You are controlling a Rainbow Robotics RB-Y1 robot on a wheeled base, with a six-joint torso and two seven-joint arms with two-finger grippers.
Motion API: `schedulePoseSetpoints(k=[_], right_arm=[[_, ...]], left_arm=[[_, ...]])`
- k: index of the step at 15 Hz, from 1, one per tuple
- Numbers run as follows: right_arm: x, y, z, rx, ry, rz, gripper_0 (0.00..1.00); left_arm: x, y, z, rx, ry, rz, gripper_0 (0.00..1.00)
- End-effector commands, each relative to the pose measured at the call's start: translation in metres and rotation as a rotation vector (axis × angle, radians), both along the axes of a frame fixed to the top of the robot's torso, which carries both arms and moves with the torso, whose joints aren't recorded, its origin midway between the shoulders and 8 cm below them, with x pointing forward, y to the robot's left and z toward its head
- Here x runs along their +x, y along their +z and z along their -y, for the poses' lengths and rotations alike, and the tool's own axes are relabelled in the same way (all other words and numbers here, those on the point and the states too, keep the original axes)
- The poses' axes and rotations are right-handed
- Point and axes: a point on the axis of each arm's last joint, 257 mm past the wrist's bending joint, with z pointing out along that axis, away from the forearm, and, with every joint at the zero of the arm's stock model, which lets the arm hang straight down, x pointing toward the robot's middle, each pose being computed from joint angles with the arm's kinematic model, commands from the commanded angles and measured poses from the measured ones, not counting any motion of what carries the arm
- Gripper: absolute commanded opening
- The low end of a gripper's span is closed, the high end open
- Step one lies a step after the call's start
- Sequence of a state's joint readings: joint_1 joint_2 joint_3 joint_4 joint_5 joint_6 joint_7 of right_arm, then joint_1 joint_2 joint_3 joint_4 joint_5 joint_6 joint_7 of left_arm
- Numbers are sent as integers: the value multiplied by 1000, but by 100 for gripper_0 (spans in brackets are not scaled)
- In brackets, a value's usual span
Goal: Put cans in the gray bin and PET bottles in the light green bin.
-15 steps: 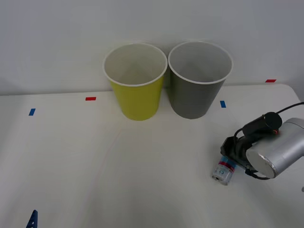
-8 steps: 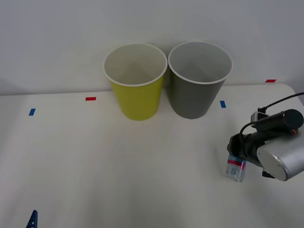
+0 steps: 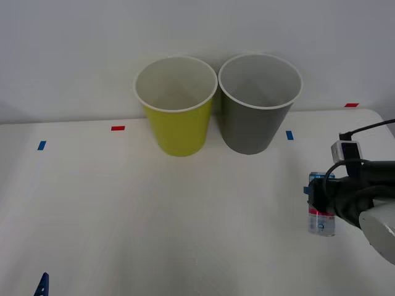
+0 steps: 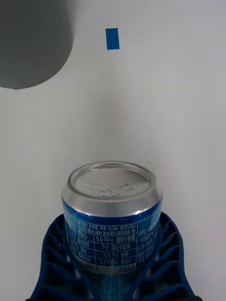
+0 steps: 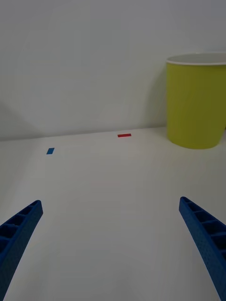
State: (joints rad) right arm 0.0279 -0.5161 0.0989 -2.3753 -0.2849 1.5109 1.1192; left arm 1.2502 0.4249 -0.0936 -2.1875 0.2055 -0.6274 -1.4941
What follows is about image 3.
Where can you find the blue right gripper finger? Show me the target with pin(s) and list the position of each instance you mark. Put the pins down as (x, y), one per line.
(306, 190)

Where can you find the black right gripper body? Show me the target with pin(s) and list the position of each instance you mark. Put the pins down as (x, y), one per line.
(322, 195)

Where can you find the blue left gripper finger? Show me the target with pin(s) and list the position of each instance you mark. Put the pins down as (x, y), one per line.
(42, 288)

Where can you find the blue silver drink can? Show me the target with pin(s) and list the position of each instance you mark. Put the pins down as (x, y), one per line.
(321, 225)

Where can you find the silver-grey and black right arm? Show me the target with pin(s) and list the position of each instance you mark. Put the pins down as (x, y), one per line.
(378, 222)

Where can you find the grey plastic waste bin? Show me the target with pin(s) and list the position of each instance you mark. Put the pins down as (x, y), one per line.
(250, 129)

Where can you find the yellow-green plastic waste bin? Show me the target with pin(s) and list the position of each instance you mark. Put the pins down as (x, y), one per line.
(180, 132)

